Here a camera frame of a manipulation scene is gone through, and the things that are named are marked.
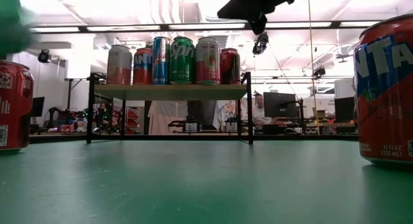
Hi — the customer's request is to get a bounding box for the red Coca-Cola can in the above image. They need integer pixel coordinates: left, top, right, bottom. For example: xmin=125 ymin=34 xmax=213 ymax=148
xmin=219 ymin=47 xmax=241 ymax=86
xmin=0 ymin=59 xmax=35 ymax=154

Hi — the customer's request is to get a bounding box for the white red can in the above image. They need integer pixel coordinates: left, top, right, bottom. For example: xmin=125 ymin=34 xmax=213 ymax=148
xmin=194 ymin=36 xmax=221 ymax=86

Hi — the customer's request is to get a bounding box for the green Sprite can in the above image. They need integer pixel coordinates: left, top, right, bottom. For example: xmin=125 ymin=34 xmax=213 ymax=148
xmin=169 ymin=36 xmax=196 ymax=86
xmin=0 ymin=0 xmax=38 ymax=59

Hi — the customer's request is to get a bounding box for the silver green slim can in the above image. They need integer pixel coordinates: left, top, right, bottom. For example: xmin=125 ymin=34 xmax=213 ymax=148
xmin=152 ymin=36 xmax=172 ymax=86

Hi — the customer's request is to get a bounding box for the red-orange Fanta can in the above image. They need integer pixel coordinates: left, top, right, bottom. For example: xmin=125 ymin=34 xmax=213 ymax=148
xmin=132 ymin=47 xmax=154 ymax=86
xmin=353 ymin=13 xmax=413 ymax=172

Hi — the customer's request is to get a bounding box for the silver grey can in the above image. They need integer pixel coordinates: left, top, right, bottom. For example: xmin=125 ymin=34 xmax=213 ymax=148
xmin=106 ymin=44 xmax=134 ymax=86

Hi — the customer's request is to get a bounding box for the wooden shelf platform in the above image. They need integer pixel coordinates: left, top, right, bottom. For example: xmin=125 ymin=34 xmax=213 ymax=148
xmin=86 ymin=71 xmax=254 ymax=145

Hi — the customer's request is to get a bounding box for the black monitor screen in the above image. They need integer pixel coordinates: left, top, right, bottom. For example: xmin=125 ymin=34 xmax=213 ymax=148
xmin=30 ymin=96 xmax=46 ymax=118
xmin=263 ymin=92 xmax=298 ymax=119
xmin=334 ymin=96 xmax=356 ymax=123

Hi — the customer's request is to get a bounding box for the person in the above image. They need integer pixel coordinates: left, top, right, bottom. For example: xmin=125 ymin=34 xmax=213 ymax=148
xmin=251 ymin=93 xmax=272 ymax=127
xmin=96 ymin=103 xmax=114 ymax=134

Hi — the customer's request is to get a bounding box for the wooden workbench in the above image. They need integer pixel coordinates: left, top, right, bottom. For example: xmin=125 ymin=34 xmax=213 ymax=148
xmin=254 ymin=120 xmax=358 ymax=135

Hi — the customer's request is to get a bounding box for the white draped cloth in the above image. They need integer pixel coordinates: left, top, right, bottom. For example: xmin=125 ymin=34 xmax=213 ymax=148
xmin=147 ymin=100 xmax=190 ymax=136

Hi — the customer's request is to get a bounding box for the red storage rack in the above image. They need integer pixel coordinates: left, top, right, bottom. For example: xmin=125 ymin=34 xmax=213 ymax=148
xmin=125 ymin=107 xmax=141 ymax=135

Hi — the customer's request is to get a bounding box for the green table mat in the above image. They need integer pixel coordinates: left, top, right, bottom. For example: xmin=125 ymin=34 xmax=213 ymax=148
xmin=0 ymin=139 xmax=413 ymax=224

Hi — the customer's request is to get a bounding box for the thin hanging cable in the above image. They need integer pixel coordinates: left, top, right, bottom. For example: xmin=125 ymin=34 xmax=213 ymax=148
xmin=305 ymin=0 xmax=320 ymax=134

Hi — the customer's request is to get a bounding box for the black table frame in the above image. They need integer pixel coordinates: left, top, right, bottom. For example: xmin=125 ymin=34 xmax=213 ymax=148
xmin=28 ymin=133 xmax=359 ymax=144

